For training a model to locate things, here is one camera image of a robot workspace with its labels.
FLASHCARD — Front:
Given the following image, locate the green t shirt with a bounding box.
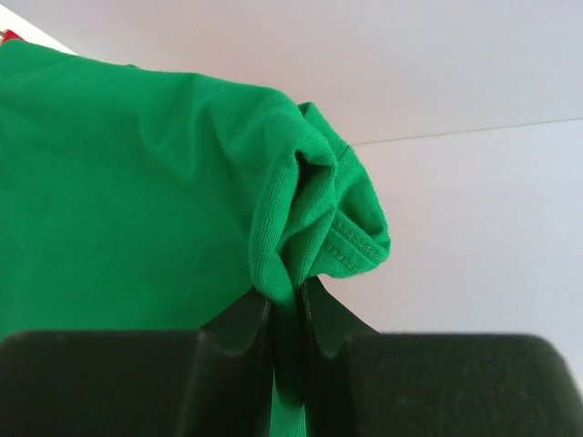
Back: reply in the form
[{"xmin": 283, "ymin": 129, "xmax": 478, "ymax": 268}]
[{"xmin": 1, "ymin": 40, "xmax": 391, "ymax": 436}]

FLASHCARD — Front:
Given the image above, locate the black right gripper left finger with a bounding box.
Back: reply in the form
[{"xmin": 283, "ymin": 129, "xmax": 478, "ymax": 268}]
[{"xmin": 1, "ymin": 291, "xmax": 273, "ymax": 436}]

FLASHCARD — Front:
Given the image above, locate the folded red t shirt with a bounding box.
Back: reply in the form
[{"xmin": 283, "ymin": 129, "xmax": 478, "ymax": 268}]
[{"xmin": 0, "ymin": 29, "xmax": 21, "ymax": 45}]

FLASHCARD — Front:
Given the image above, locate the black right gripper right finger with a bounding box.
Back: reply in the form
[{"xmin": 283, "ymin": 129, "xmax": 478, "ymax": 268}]
[{"xmin": 302, "ymin": 279, "xmax": 578, "ymax": 437}]

